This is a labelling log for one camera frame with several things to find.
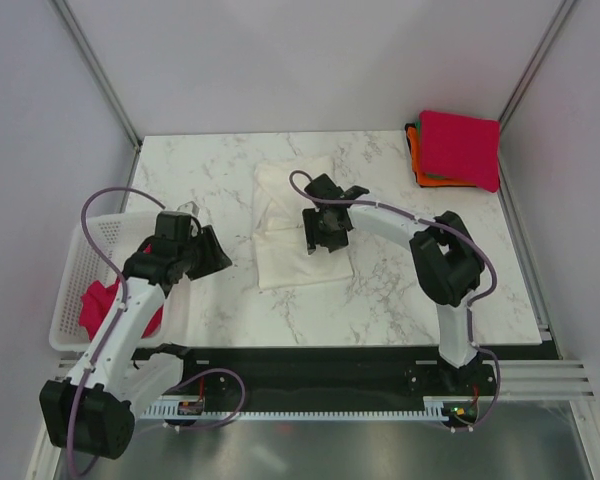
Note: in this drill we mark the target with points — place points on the white Coca-Cola t-shirt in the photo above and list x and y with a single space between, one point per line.
278 234

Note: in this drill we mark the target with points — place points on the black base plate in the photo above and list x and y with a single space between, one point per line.
302 380

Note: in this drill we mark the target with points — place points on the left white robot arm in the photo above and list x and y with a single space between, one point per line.
95 408

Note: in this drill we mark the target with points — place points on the crumpled magenta t-shirt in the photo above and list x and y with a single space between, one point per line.
97 301

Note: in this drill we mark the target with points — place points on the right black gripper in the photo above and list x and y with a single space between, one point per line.
311 216

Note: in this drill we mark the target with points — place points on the white slotted cable duct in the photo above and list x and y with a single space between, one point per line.
169 408

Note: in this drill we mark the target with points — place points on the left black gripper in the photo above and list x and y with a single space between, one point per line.
215 258

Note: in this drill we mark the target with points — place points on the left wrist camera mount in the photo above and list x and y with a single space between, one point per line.
190 207

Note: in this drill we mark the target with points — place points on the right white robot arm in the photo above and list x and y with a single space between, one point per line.
447 264

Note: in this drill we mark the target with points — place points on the folded black t-shirt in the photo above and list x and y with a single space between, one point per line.
411 135

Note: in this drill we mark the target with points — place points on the white plastic laundry basket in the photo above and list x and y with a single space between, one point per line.
118 236

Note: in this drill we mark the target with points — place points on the aluminium frame rails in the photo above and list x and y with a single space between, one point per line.
532 374

